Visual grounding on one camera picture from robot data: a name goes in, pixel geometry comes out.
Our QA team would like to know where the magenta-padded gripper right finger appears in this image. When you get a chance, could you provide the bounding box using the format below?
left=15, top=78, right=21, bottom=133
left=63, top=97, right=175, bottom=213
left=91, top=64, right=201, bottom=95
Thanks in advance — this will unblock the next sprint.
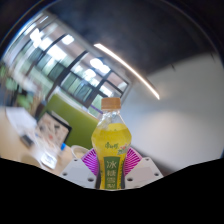
left=123, top=147, right=164, bottom=190

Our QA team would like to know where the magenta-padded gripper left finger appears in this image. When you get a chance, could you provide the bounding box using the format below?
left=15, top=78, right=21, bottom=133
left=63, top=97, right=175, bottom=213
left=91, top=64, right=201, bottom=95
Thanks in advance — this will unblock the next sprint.
left=59, top=148, right=101, bottom=189

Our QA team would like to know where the yellow drink bottle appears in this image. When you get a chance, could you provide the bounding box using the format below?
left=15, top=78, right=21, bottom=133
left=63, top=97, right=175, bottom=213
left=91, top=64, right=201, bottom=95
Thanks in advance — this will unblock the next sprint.
left=91, top=97, right=132, bottom=191

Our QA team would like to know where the white bowl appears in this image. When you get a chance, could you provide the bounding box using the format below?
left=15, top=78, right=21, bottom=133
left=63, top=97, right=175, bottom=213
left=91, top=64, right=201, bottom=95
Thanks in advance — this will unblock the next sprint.
left=69, top=144, right=89, bottom=160

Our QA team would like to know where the black-framed tablet with stickers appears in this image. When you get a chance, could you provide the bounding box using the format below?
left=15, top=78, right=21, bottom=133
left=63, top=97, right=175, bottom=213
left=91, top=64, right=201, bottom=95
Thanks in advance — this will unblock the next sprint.
left=34, top=110, right=73, bottom=148

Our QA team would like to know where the green booth bench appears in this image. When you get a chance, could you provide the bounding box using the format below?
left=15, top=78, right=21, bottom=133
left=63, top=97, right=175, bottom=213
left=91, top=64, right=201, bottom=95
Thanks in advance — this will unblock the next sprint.
left=39, top=93, right=100, bottom=151

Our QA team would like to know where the small dark phone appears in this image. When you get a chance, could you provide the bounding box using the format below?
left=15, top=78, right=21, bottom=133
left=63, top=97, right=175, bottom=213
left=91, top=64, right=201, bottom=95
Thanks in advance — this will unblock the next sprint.
left=19, top=133, right=35, bottom=148

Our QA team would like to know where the long linear ceiling light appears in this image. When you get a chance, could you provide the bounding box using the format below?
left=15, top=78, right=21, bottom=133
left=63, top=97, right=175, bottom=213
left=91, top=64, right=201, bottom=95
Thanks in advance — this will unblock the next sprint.
left=93, top=43, right=161, bottom=101

